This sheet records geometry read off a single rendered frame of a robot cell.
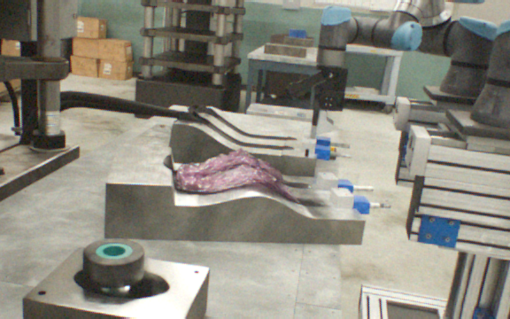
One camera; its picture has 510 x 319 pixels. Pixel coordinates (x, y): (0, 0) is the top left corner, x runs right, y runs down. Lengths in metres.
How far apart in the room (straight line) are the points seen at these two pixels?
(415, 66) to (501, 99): 6.76
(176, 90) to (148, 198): 4.52
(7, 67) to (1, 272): 0.71
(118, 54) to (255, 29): 2.02
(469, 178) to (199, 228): 0.62
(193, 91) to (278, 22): 2.79
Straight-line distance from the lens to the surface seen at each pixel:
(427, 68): 8.05
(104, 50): 8.14
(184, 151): 1.38
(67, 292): 0.73
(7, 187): 1.38
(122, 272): 0.72
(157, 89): 5.54
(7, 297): 0.87
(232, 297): 0.85
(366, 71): 7.94
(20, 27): 1.73
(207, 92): 5.41
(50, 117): 1.60
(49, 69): 1.55
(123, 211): 1.00
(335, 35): 1.42
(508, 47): 1.27
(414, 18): 1.45
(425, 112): 1.74
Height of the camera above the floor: 1.24
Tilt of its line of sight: 16 degrees down
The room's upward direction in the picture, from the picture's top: 6 degrees clockwise
